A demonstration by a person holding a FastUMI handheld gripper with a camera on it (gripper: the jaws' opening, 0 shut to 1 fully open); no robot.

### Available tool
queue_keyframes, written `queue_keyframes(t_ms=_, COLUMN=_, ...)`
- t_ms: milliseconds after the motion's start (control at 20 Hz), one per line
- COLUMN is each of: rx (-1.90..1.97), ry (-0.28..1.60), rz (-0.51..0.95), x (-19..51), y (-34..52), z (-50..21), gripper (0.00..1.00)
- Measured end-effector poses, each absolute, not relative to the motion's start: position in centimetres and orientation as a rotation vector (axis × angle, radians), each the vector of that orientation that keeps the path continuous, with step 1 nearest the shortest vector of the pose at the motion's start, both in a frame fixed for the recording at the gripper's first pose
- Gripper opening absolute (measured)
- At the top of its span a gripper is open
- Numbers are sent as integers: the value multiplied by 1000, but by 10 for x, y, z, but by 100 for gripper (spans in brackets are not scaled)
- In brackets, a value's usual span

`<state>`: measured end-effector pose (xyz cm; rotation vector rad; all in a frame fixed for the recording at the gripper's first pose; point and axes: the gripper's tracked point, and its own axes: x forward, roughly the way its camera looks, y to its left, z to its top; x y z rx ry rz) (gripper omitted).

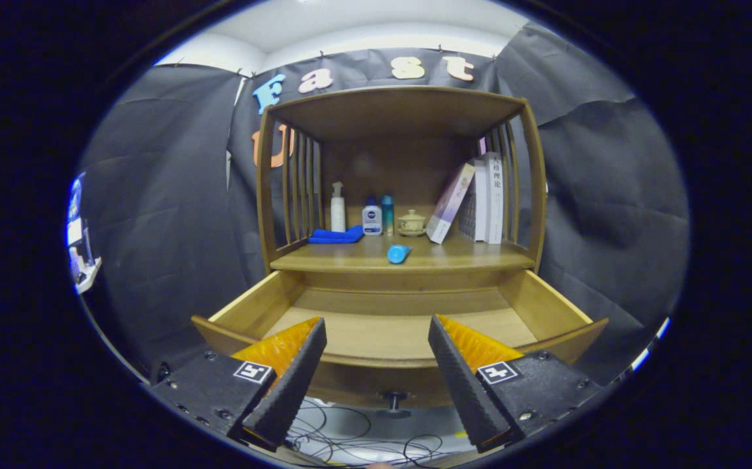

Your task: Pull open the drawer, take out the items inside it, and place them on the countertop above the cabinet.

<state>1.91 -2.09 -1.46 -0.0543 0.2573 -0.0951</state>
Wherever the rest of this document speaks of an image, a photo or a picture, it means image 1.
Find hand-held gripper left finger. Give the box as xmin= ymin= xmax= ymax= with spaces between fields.
xmin=148 ymin=317 xmax=328 ymax=451

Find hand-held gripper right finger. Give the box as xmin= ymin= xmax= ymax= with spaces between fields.
xmin=427 ymin=314 xmax=605 ymax=455

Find black drawer knob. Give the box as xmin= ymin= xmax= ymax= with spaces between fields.
xmin=376 ymin=390 xmax=412 ymax=419

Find wooden drawer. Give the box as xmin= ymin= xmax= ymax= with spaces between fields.
xmin=191 ymin=269 xmax=609 ymax=410

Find wooden countertop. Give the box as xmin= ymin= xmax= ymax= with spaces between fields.
xmin=270 ymin=233 xmax=536 ymax=273

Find blue folded cloth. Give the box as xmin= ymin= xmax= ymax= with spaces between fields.
xmin=308 ymin=225 xmax=365 ymax=245

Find grey patterned book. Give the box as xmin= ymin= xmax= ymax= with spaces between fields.
xmin=459 ymin=189 xmax=478 ymax=240

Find beige lidded teacup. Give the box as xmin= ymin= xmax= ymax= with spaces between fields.
xmin=397 ymin=209 xmax=427 ymax=237

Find white pump bottle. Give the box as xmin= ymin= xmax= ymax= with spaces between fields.
xmin=330 ymin=182 xmax=347 ymax=233

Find leaning purple white book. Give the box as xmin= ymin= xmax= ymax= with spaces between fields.
xmin=426 ymin=163 xmax=476 ymax=245

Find white lotion bottle blue cap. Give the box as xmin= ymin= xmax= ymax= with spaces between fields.
xmin=362 ymin=197 xmax=383 ymax=236

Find white book with black print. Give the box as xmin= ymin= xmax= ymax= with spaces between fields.
xmin=484 ymin=152 xmax=504 ymax=245

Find plain white book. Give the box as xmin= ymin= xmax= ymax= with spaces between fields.
xmin=474 ymin=158 xmax=489 ymax=243

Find black backdrop cloth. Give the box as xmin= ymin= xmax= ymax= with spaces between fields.
xmin=76 ymin=23 xmax=689 ymax=385

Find white desk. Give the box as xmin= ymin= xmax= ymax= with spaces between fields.
xmin=75 ymin=257 xmax=103 ymax=295

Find computer monitor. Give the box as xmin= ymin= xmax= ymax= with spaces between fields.
xmin=66 ymin=173 xmax=87 ymax=248

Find floor cables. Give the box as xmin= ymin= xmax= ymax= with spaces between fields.
xmin=285 ymin=397 xmax=468 ymax=466

